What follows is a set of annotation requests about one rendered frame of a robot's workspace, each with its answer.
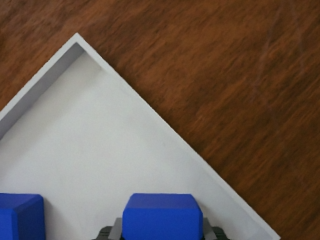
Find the white shallow tray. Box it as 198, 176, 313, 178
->
0, 33, 280, 240

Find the blue block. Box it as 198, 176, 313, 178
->
0, 193, 45, 240
122, 193, 203, 240

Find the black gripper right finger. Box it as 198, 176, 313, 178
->
201, 218, 231, 240

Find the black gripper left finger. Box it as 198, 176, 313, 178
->
92, 217, 124, 240

